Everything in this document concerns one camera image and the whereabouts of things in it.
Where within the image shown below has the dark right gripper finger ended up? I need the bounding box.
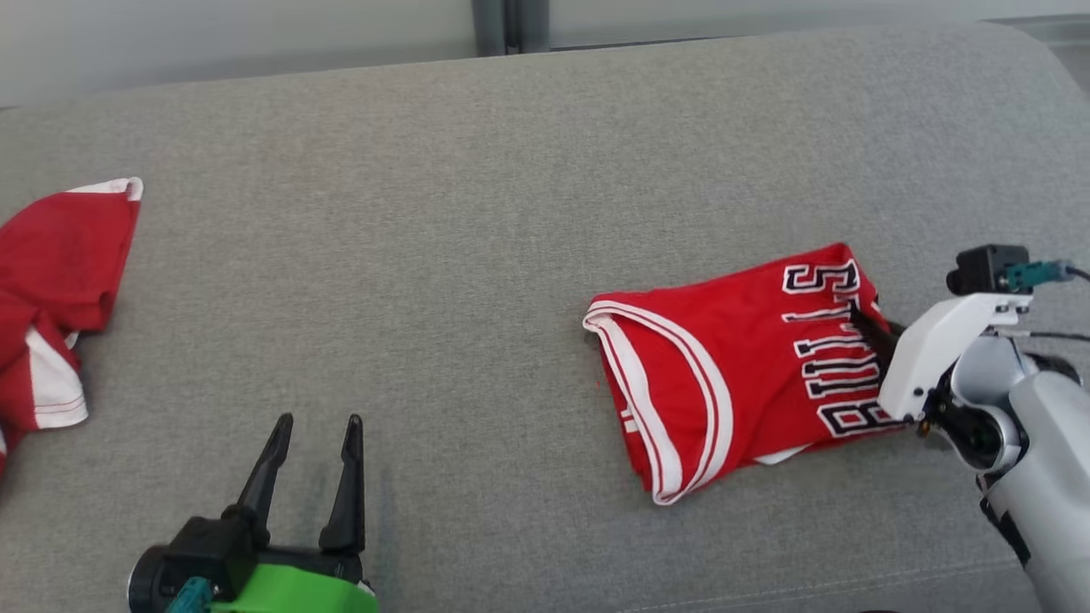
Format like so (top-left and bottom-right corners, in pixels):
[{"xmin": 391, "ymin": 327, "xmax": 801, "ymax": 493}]
[{"xmin": 848, "ymin": 307, "xmax": 909, "ymax": 385}]

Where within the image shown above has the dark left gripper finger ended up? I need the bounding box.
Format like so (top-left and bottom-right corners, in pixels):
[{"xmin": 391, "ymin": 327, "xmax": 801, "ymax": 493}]
[
  {"xmin": 318, "ymin": 415, "xmax": 366, "ymax": 559},
  {"xmin": 222, "ymin": 414, "xmax": 294, "ymax": 547}
]

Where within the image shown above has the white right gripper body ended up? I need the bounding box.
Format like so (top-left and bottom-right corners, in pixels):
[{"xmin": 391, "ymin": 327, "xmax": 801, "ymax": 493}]
[{"xmin": 877, "ymin": 293, "xmax": 1035, "ymax": 423}]

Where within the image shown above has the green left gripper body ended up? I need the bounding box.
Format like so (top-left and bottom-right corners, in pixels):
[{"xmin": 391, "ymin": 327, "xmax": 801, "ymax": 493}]
[{"xmin": 128, "ymin": 545, "xmax": 381, "ymax": 613}]

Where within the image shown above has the red shorts white side stripe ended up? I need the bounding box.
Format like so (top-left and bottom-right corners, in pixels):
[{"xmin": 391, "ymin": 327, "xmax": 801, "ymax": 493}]
[{"xmin": 0, "ymin": 176, "xmax": 144, "ymax": 478}]

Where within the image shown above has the red Bulls basketball jersey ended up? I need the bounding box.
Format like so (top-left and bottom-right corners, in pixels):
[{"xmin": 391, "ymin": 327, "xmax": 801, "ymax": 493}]
[{"xmin": 582, "ymin": 243, "xmax": 912, "ymax": 507}]

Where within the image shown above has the grey fabric sofa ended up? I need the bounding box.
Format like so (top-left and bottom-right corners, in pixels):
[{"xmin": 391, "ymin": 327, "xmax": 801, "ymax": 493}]
[{"xmin": 0, "ymin": 21, "xmax": 1090, "ymax": 613}]

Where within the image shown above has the grey rounded cylinder post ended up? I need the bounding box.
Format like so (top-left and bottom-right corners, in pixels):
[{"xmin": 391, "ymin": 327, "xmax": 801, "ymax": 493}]
[
  {"xmin": 473, "ymin": 0, "xmax": 508, "ymax": 57},
  {"xmin": 518, "ymin": 0, "xmax": 551, "ymax": 54}
]

